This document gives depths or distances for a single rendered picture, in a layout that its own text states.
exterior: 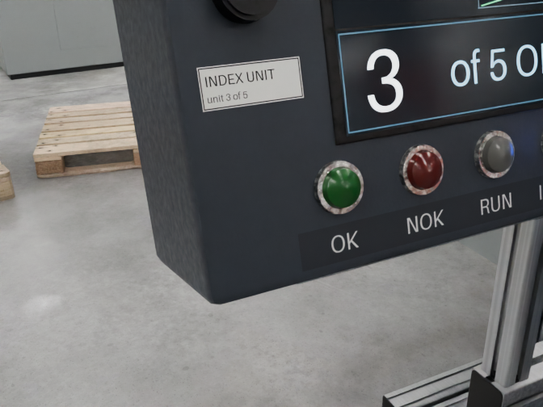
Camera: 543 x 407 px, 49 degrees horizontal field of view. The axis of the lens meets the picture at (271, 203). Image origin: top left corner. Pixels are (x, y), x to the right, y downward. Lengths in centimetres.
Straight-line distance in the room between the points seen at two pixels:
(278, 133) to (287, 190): 3
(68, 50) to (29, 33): 37
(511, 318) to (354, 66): 31
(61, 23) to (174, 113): 591
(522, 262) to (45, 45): 583
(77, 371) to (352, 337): 88
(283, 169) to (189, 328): 184
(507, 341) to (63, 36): 583
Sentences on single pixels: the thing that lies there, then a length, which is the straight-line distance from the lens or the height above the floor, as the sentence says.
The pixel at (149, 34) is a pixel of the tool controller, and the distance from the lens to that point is 30.
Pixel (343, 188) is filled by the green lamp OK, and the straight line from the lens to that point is 29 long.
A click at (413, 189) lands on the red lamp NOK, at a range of 32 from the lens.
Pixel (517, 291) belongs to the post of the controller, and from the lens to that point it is 54.
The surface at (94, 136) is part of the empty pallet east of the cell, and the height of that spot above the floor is 14.
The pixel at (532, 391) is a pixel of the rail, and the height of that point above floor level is 85.
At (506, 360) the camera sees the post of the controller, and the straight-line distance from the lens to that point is 58.
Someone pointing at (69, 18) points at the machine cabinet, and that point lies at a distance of 619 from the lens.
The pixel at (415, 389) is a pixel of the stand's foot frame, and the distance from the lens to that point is 178.
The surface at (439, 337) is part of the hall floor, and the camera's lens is 210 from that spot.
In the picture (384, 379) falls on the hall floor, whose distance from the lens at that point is 191.
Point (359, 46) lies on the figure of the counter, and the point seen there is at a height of 118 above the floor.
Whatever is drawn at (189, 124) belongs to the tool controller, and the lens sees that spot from 27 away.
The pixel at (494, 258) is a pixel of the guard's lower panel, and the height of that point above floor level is 7.
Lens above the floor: 123
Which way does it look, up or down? 25 degrees down
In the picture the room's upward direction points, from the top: 1 degrees counter-clockwise
